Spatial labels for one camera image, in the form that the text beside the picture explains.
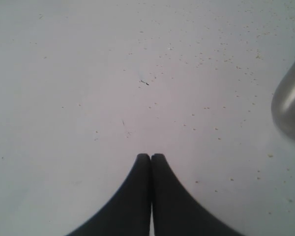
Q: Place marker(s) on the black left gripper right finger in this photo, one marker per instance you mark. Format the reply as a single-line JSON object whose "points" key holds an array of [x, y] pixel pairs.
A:
{"points": [[175, 211]]}

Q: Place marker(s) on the stainless steel cup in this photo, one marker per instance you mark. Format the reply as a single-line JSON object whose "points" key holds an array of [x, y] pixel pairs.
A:
{"points": [[283, 104]]}

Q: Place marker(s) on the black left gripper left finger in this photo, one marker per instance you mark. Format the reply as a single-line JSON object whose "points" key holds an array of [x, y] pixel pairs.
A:
{"points": [[128, 211]]}

